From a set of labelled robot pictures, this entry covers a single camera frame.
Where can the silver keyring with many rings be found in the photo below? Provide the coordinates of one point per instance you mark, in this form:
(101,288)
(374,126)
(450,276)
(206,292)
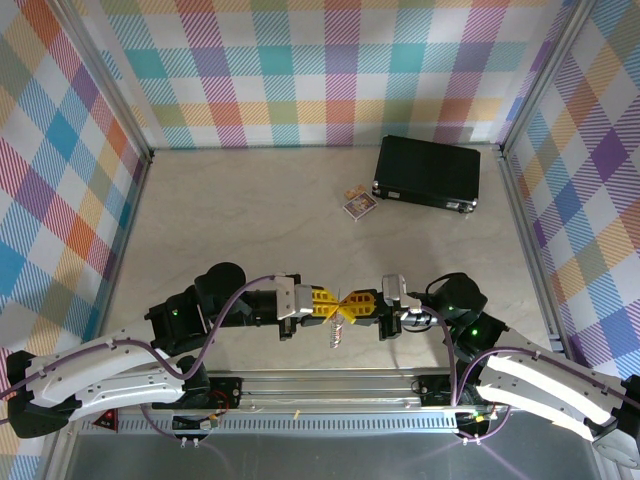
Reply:
(336,332)

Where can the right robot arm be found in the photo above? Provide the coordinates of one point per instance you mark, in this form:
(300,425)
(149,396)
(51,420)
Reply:
(540,385)

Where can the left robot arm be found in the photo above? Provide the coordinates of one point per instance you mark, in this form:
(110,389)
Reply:
(100,370)

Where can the purple card box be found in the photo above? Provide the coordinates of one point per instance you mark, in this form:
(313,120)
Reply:
(360,206)

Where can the small orange card box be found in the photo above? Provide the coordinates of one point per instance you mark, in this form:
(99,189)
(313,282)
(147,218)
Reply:
(355,190)

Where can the yellow green power connector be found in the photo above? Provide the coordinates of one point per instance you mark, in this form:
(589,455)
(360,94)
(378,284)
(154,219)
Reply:
(207,424)
(477,417)

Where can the black hard case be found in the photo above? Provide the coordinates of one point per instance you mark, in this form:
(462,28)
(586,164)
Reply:
(425,170)

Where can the grey metal panel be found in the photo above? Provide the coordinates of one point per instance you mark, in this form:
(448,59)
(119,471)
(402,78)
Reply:
(325,457)

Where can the red triangle sticker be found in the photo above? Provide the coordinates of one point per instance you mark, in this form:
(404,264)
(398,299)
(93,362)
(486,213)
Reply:
(106,422)

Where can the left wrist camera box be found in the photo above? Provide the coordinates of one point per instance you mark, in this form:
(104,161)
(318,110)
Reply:
(290,300)

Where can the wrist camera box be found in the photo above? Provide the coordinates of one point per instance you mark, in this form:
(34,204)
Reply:
(290,300)
(400,290)

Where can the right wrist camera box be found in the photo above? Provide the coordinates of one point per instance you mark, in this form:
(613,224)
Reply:
(400,290)

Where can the aluminium mounting rail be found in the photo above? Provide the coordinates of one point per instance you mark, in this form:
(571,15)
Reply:
(325,390)

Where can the aluminium side rail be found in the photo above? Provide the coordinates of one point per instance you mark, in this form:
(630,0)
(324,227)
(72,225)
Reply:
(535,250)
(125,250)

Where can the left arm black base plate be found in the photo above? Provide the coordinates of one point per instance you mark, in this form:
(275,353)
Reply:
(225,392)

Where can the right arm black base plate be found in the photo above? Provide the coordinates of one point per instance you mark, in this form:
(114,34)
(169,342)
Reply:
(432,390)

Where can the aluminium frame post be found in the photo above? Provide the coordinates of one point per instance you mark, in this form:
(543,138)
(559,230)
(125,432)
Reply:
(107,75)
(544,75)

